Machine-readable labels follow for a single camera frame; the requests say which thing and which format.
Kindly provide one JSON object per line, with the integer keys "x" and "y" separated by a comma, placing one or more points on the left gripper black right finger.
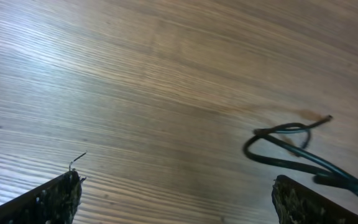
{"x": 296, "y": 204}

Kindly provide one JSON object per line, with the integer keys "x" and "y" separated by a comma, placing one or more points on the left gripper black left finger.
{"x": 55, "y": 201}

